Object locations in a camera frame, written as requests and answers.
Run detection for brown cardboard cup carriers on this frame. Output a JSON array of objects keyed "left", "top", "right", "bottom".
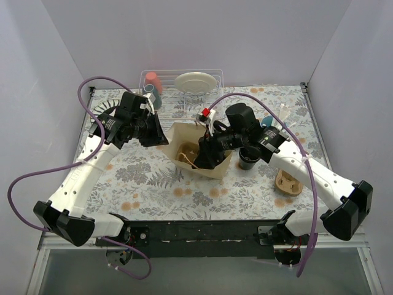
[{"left": 274, "top": 170, "right": 303, "bottom": 197}]

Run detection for dark green mug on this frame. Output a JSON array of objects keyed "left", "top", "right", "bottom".
[{"left": 142, "top": 84, "right": 162, "bottom": 109}]

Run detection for blue cup holder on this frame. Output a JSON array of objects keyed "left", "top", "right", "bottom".
[{"left": 260, "top": 116, "right": 283, "bottom": 130}]

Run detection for cream ceramic plate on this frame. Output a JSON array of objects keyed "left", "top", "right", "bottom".
[{"left": 174, "top": 72, "right": 217, "bottom": 94}]

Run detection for single brown cup carrier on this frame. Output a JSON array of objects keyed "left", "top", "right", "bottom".
[{"left": 175, "top": 142, "right": 199, "bottom": 165}]

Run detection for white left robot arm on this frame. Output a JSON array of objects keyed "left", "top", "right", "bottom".
[{"left": 33, "top": 92, "right": 168, "bottom": 246}]

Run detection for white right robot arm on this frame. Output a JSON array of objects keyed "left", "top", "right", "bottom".
[{"left": 193, "top": 103, "right": 373, "bottom": 245}]

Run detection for striped black white plate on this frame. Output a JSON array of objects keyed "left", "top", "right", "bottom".
[{"left": 92, "top": 99, "right": 120, "bottom": 117}]

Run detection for pink cup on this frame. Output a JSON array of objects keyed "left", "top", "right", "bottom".
[{"left": 145, "top": 71, "right": 163, "bottom": 94}]

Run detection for brown paper bag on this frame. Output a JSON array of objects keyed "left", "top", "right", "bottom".
[{"left": 163, "top": 122, "right": 233, "bottom": 180}]

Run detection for stack of black cups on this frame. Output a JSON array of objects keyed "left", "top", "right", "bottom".
[{"left": 239, "top": 147, "right": 260, "bottom": 171}]

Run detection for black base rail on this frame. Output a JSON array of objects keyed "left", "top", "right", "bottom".
[{"left": 96, "top": 219, "right": 309, "bottom": 259}]

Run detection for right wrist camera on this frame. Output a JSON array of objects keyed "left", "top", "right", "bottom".
[{"left": 195, "top": 108, "right": 216, "bottom": 135}]

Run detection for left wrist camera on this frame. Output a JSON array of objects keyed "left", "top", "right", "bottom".
[{"left": 140, "top": 92, "right": 156, "bottom": 115}]

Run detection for white wire dish rack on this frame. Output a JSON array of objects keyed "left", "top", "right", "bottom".
[{"left": 154, "top": 69, "right": 224, "bottom": 120}]

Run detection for floral table mat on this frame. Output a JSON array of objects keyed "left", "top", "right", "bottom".
[{"left": 85, "top": 85, "right": 329, "bottom": 220}]

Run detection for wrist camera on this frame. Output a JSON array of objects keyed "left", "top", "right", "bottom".
[
  {"left": 195, "top": 108, "right": 216, "bottom": 135},
  {"left": 140, "top": 92, "right": 156, "bottom": 115}
]

